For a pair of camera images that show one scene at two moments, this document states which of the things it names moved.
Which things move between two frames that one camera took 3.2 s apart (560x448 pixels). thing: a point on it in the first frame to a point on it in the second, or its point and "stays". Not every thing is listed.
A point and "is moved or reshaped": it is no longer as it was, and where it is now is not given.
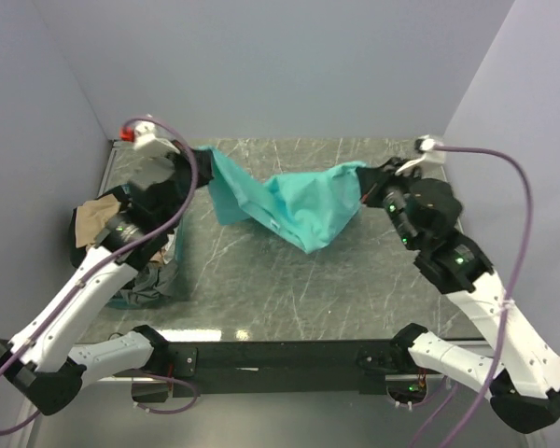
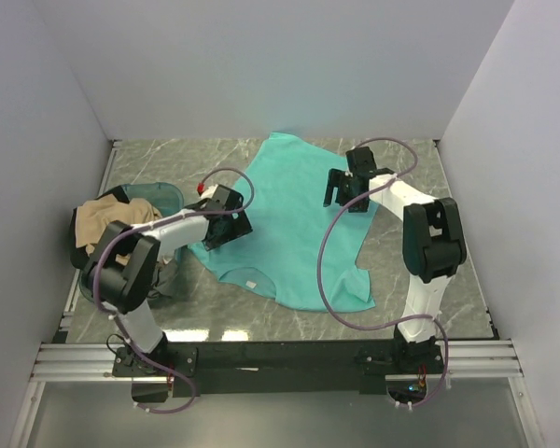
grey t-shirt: x=157 y=280 stays
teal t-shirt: x=301 y=207 is moved or reshaped
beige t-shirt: x=91 y=216 stays
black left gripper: x=204 y=173 to x=240 y=226
